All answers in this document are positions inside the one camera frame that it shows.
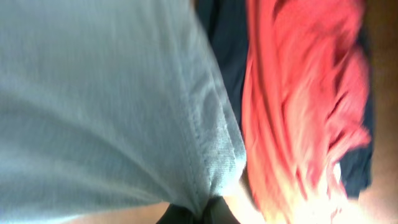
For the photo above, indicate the navy blue garment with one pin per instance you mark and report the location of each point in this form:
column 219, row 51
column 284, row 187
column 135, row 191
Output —
column 225, row 24

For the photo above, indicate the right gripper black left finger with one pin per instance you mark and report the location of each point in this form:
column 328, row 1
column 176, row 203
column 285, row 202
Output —
column 177, row 215

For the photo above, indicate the light blue t-shirt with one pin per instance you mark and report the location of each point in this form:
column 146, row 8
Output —
column 107, row 105

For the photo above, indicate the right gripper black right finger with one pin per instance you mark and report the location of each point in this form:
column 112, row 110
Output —
column 218, row 212

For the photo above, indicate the red crumpled garment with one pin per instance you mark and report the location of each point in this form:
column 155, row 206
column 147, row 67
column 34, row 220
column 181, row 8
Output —
column 304, row 97

